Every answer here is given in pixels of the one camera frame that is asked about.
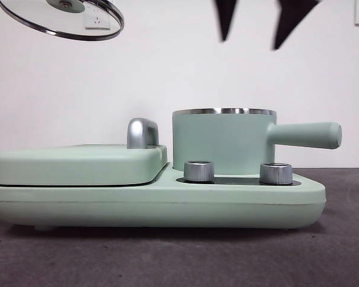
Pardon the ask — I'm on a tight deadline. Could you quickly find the mint green cover, silver handle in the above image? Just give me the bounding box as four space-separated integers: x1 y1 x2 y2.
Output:
0 118 168 188

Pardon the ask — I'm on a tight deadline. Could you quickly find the mint green pot with handle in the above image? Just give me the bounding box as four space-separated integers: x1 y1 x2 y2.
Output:
171 106 343 177

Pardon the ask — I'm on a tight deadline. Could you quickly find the silver control knob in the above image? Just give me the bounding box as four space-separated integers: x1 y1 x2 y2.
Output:
183 160 215 183
259 163 293 185

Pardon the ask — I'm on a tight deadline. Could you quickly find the glass lid with mint knob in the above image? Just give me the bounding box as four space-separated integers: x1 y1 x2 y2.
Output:
0 0 126 41

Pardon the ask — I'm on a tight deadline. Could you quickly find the mint green breakfast machine base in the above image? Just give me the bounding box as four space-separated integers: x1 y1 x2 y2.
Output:
0 163 327 233

